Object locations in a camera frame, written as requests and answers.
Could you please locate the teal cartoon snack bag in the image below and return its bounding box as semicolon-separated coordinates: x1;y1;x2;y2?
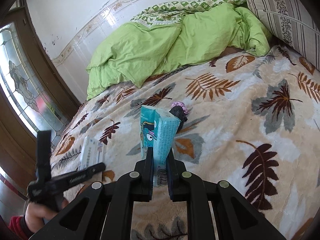
140;105;181;186

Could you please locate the black plastic bag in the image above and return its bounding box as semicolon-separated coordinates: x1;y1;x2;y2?
169;105;188;133

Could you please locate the purple plastic bag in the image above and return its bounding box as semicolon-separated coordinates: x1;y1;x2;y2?
171;101;189;115

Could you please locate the left hand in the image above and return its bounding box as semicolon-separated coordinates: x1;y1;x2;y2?
24;202;57;233

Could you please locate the white tablet blister pack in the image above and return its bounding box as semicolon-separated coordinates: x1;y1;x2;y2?
79;136;104;170

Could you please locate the leaf pattern bed blanket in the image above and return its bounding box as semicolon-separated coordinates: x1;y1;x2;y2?
51;46;319;239

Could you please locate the stained glass door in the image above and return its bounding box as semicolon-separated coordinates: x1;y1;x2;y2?
1;22;67;145

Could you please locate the green quilt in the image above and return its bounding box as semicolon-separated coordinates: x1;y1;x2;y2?
86;0;272;99

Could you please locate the striped floral pillow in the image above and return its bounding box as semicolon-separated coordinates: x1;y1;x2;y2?
247;0;319;69

